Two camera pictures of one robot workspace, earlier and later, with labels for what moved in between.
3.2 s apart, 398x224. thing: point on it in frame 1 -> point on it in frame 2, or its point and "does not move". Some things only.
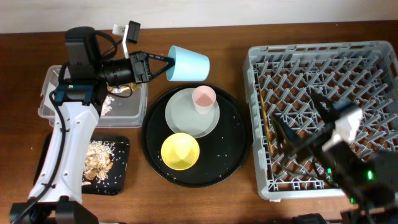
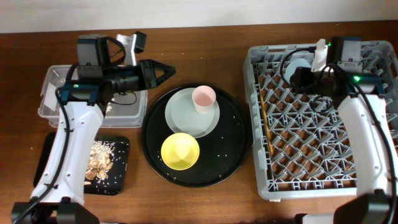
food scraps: x=98 y=161 does not move
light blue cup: x=189 y=66 -> x=291 y=67
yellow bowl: x=180 y=151 does not move
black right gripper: x=310 y=140 -> x=300 y=76
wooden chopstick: x=265 y=119 does not move
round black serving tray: x=221 y=152 does not move
